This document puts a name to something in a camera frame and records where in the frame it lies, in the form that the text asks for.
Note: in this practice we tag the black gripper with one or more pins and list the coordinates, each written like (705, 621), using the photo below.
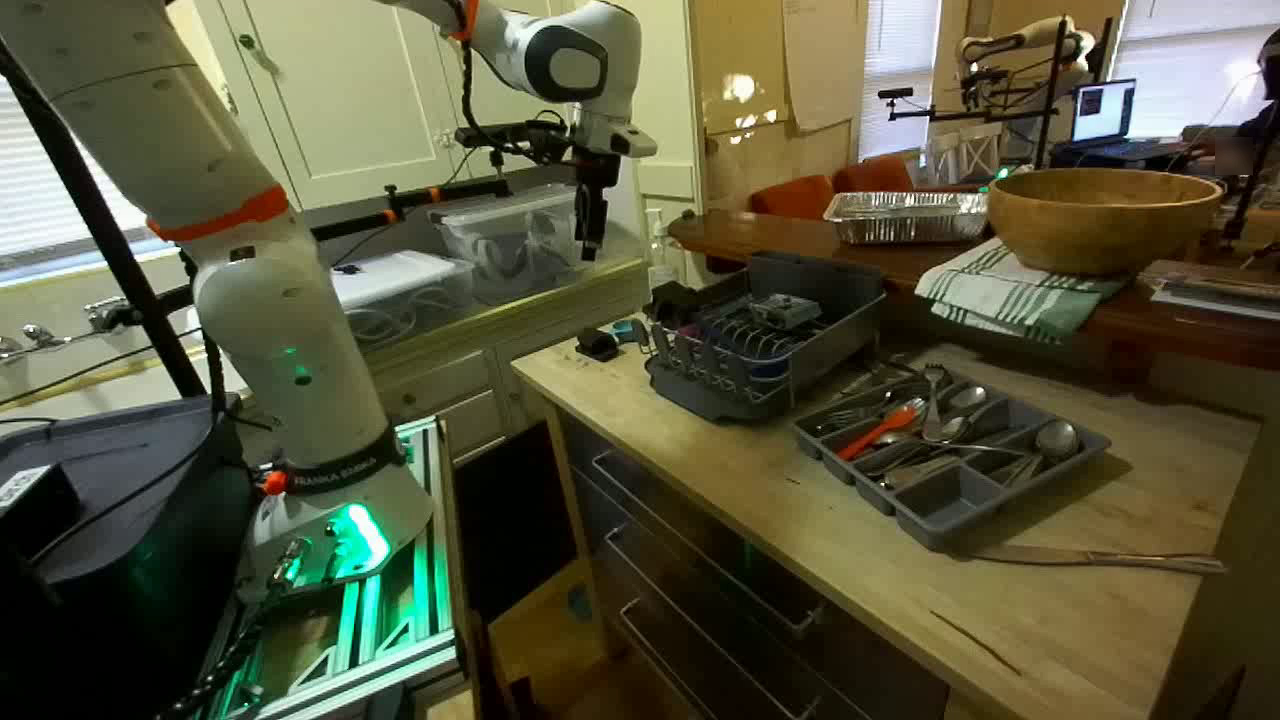
(597, 182)

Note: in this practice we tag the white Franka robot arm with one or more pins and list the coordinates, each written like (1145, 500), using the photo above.
(281, 332)

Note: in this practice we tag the clear plastic storage bin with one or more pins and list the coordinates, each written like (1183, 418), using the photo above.
(513, 247)

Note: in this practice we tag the small teal object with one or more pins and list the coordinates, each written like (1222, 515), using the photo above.
(630, 329)

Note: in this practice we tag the small black object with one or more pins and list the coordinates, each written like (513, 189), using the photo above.
(597, 347)

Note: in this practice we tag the beige counter cabinet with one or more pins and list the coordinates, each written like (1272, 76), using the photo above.
(505, 347)

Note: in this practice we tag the white storage box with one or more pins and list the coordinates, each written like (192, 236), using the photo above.
(400, 288)

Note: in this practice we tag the blue plastic dish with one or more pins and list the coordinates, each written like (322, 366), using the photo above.
(762, 347)

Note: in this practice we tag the green printed packet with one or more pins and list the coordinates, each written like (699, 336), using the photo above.
(782, 310)

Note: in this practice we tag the orange chair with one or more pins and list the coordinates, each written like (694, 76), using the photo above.
(798, 198)
(873, 174)

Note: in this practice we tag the gray dish rack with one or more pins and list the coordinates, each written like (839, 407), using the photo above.
(800, 355)

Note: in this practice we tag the white cabinet door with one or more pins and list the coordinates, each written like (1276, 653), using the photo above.
(332, 94)

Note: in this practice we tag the aluminium foil tray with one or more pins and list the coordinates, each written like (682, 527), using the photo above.
(904, 217)

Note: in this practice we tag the orange plastic spoon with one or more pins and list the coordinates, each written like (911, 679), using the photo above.
(877, 435)

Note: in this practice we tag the wooden island drawer cabinet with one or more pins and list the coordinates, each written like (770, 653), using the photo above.
(721, 603)

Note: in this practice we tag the green striped white towel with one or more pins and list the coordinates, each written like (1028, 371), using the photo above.
(1015, 292)

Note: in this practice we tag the gray cutlery tray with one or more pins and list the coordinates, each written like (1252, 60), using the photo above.
(953, 500)

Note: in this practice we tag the black metal stand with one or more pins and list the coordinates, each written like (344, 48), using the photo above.
(1027, 74)

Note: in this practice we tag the black tripod pole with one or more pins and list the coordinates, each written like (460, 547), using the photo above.
(101, 227)

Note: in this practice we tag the large metal spoon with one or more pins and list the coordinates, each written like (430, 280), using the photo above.
(1057, 439)

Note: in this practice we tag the large wooden bowl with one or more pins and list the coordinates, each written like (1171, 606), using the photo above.
(1105, 220)

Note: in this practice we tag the open laptop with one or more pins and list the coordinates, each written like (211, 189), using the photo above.
(1105, 113)

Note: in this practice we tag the black computer case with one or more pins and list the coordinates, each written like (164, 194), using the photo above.
(123, 560)

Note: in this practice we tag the flat book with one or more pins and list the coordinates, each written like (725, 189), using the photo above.
(1222, 299)

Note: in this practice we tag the seated person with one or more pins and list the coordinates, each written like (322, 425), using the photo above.
(1252, 113)

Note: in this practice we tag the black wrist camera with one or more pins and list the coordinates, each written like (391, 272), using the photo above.
(546, 142)

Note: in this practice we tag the black camera on stand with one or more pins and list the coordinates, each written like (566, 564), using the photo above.
(482, 135)

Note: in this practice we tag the black rail with orange clamps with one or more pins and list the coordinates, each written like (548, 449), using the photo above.
(400, 201)

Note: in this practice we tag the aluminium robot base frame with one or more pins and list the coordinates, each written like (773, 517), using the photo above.
(364, 626)

